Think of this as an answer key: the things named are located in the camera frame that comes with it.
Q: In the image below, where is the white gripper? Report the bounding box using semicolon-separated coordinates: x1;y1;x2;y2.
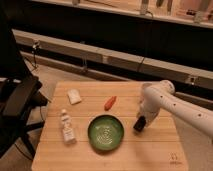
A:
137;101;160;124

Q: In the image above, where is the black eraser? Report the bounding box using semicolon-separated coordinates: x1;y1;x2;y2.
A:
133;116;146;132

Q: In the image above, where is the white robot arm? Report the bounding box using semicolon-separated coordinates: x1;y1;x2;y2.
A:
137;80;213;138

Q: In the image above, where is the white sponge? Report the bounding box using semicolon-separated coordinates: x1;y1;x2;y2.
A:
67;89;82;105

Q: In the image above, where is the orange carrot toy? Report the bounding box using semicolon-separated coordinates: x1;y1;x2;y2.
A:
104;96;117;111

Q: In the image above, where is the green plate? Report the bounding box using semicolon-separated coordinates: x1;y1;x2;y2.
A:
87;115;124;152

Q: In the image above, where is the black office chair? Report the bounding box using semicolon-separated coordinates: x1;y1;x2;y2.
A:
0;21;47;158

